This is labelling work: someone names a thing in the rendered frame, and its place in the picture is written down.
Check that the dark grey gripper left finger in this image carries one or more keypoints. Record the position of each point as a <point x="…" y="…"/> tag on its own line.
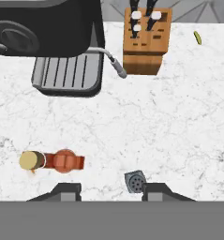
<point x="68" y="191"/>

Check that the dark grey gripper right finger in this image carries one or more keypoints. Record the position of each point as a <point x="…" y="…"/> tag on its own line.
<point x="156" y="190"/>

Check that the black espresso machine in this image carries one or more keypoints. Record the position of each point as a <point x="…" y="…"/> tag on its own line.
<point x="54" y="40"/>

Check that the small green pickle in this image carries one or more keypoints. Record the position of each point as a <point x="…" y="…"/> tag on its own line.
<point x="197" y="37"/>

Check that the wooden knife block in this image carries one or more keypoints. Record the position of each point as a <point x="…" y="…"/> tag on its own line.
<point x="146" y="43"/>

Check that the grey square shaker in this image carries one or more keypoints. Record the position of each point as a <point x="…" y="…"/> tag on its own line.
<point x="135" y="182"/>

